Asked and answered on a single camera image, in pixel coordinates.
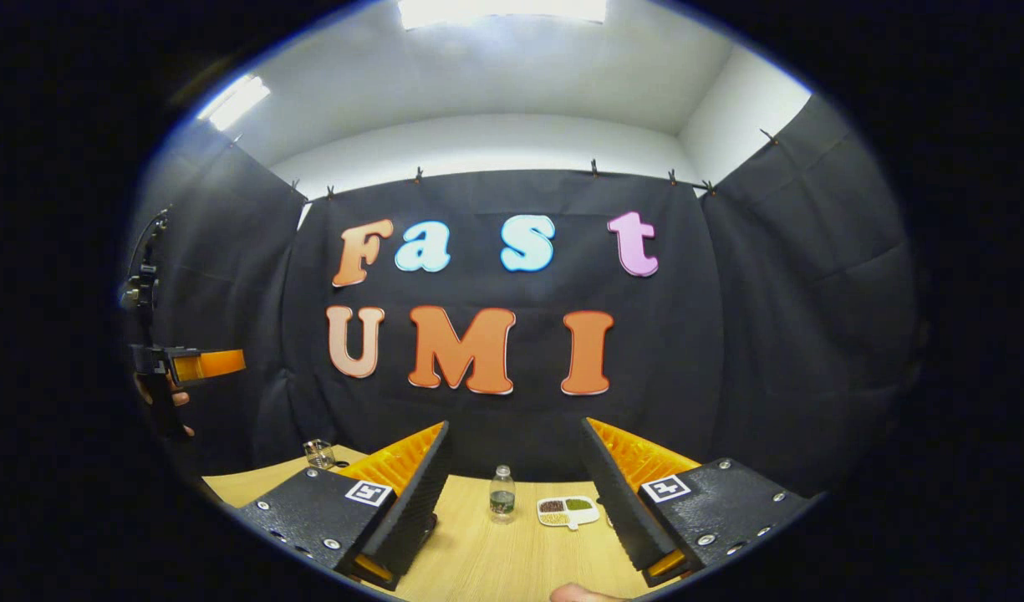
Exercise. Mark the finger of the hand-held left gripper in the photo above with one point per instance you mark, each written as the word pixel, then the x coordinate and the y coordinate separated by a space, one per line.
pixel 215 365

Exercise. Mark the small ceiling light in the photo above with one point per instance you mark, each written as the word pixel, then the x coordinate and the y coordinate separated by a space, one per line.
pixel 236 100

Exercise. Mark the clear plastic water bottle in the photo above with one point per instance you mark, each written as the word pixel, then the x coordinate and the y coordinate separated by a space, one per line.
pixel 502 497

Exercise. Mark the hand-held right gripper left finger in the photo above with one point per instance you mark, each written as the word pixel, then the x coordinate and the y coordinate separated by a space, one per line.
pixel 420 502

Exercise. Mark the large rectangular ceiling light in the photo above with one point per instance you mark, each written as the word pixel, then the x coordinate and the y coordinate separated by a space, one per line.
pixel 503 10

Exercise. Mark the pale rounded object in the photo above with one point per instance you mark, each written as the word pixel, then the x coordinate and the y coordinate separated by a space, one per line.
pixel 585 594

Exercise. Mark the black backdrop cloth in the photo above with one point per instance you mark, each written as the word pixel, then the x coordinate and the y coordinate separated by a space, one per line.
pixel 771 334

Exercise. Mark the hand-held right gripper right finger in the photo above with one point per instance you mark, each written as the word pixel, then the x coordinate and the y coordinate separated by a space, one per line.
pixel 624 502

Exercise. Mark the white divided bean dish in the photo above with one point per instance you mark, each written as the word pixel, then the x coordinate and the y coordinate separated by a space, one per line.
pixel 568 510

